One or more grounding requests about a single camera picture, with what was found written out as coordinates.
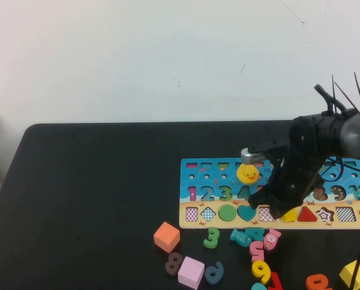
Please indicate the red number seven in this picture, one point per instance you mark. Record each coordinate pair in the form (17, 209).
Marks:
(275, 278)

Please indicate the brown number eight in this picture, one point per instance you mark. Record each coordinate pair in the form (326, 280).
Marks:
(174, 262)

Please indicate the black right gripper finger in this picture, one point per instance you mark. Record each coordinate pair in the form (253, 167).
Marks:
(260, 201)
(280, 211)

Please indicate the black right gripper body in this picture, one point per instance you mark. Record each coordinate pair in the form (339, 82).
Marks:
(297, 178)

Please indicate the teal heart piece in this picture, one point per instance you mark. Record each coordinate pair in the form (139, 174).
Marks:
(245, 214)

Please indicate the yellow rubber duck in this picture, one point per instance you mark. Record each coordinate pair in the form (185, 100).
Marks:
(247, 176)

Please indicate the lilac square block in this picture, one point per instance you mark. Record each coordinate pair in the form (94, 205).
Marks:
(191, 272)

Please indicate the orange square block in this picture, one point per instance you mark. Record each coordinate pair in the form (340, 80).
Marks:
(167, 237)

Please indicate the pink number five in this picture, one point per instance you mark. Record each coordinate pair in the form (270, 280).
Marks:
(254, 247)

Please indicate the teal number four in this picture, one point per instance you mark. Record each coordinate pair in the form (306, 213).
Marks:
(257, 234)

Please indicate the teal striped fish piece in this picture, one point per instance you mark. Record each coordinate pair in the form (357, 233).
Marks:
(242, 238)

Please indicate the colourful wooden puzzle board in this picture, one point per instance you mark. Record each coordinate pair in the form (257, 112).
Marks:
(216, 181)

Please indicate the green number three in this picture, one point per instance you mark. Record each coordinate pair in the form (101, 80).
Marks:
(213, 238)

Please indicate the pink fish piece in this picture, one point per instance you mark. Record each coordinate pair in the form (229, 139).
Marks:
(271, 238)

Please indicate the yellow number nine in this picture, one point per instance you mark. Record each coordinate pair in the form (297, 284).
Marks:
(266, 276)

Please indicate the green circle piece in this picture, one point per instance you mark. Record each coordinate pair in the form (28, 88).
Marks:
(227, 213)

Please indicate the teal number piece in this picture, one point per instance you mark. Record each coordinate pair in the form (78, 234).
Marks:
(257, 287)

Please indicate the red triangle piece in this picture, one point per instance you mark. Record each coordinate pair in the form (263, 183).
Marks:
(307, 216)

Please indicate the yellow pentagon piece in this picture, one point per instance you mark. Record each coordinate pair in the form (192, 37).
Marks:
(290, 216)

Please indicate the dark blue number six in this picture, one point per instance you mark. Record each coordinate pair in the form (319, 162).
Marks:
(219, 269)

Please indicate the orange number zero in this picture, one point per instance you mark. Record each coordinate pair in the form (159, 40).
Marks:
(310, 282)

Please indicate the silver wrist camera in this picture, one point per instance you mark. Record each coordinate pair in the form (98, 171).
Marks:
(248, 157)

